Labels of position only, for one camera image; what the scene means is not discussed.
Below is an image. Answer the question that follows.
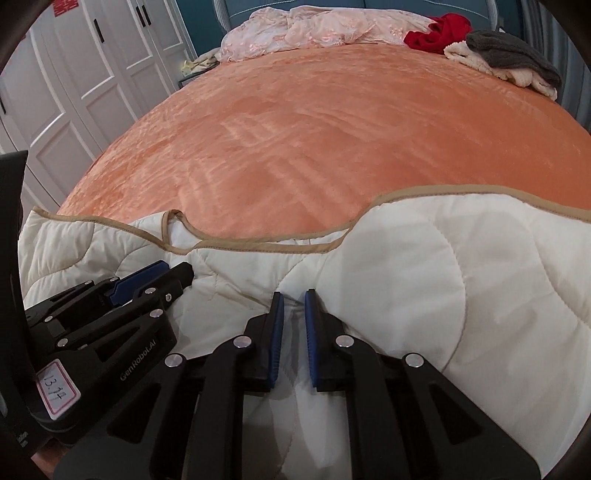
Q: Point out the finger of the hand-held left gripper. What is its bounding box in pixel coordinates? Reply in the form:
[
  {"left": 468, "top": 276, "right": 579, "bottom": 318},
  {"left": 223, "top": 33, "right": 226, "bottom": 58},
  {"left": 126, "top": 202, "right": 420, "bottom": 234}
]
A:
[
  {"left": 25, "top": 261, "right": 169, "bottom": 328},
  {"left": 55, "top": 262, "right": 195, "bottom": 349}
]

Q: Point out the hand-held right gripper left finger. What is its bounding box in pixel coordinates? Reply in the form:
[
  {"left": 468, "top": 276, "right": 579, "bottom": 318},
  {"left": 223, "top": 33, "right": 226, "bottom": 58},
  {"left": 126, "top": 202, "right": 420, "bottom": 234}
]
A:
[{"left": 53, "top": 291, "right": 284, "bottom": 480}]

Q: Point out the blue padded headboard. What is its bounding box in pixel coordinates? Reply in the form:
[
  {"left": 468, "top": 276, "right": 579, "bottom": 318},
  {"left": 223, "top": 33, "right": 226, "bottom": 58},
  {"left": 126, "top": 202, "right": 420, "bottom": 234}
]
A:
[{"left": 217, "top": 0, "right": 504, "bottom": 33}]

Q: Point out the orange plush bed blanket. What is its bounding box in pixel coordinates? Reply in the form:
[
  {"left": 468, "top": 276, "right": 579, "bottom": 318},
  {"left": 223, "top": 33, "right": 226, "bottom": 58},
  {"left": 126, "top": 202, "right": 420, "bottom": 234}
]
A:
[{"left": 58, "top": 39, "right": 591, "bottom": 243}]

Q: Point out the white quilted zip jacket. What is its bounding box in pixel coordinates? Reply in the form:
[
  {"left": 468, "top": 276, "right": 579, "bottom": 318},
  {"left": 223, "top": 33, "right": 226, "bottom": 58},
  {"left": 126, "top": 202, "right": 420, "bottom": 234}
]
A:
[{"left": 18, "top": 184, "right": 591, "bottom": 480}]

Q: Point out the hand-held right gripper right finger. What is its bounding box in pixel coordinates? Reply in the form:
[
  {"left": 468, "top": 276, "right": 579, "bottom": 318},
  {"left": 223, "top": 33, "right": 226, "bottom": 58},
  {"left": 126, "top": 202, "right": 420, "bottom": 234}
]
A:
[{"left": 304, "top": 288, "right": 541, "bottom": 480}]

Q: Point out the pale folded cloth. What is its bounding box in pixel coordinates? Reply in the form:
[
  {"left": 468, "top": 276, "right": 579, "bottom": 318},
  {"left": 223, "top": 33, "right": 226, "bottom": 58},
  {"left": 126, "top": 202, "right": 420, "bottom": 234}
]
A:
[{"left": 180, "top": 50, "right": 222, "bottom": 77}]

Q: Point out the pink floral quilt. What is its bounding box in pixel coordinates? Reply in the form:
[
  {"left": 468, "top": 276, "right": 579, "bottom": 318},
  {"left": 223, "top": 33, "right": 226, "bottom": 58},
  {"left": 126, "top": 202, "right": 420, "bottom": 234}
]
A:
[{"left": 218, "top": 4, "right": 432, "bottom": 63}]

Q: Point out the white panelled wardrobe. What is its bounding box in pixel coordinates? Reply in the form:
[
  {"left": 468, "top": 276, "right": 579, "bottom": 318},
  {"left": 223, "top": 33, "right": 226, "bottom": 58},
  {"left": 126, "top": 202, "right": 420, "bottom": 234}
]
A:
[{"left": 0, "top": 0, "right": 185, "bottom": 208}]

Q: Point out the grey pleated curtain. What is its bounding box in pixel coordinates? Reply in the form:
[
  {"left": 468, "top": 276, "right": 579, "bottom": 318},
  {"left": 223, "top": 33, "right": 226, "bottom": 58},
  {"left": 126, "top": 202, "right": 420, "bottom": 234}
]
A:
[{"left": 503, "top": 0, "right": 591, "bottom": 134}]

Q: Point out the grey knit garment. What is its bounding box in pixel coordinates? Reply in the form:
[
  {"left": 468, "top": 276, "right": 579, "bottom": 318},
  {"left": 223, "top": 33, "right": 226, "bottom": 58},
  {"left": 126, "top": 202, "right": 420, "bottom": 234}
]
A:
[{"left": 465, "top": 30, "right": 563, "bottom": 88}]

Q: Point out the red garment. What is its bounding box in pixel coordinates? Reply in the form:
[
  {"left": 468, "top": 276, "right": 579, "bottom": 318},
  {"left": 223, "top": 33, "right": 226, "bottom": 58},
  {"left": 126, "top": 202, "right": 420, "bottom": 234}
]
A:
[{"left": 404, "top": 13, "right": 469, "bottom": 54}]

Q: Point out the cream fleece garment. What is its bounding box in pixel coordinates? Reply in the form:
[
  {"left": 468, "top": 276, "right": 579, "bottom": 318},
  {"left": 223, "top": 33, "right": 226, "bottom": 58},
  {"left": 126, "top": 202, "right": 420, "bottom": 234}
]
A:
[{"left": 444, "top": 41, "right": 559, "bottom": 100}]

